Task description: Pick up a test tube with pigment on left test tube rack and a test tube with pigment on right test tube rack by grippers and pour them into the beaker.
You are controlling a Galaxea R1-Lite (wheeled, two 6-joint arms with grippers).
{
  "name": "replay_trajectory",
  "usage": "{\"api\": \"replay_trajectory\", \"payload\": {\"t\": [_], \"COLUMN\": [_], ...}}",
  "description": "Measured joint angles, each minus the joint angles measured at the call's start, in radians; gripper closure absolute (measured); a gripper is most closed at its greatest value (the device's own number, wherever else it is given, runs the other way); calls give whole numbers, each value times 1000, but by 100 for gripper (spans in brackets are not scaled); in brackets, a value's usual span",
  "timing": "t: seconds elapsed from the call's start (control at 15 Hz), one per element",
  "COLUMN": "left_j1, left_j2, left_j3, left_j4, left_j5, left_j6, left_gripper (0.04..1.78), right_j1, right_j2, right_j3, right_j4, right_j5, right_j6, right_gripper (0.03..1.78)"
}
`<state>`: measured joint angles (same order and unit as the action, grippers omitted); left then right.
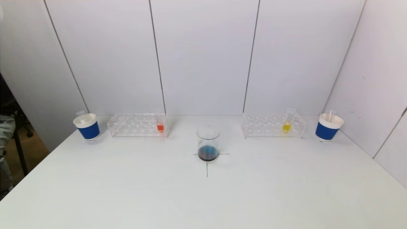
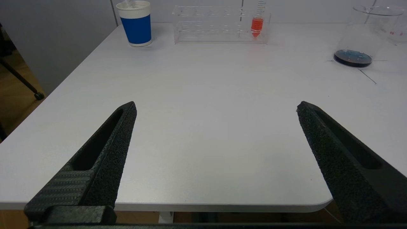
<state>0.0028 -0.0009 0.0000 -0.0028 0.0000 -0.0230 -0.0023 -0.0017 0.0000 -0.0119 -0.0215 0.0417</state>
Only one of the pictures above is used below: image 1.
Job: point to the blue pigment test tube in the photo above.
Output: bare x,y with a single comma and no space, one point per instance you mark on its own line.
83,120

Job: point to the red pigment test tube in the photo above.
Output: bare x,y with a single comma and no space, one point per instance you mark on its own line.
330,117
160,127

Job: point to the clear glass beaker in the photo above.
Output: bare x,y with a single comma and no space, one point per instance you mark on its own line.
208,154

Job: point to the clear acrylic test tube rack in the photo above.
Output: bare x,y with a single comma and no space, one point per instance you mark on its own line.
133,125
264,125

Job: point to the yellow pigment test tube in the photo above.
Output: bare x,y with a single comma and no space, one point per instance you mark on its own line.
286,127

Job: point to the blue and white paper cup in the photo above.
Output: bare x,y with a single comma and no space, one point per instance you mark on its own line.
327,132
89,130

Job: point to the person's leg in grey trousers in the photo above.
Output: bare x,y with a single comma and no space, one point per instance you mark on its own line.
4,140

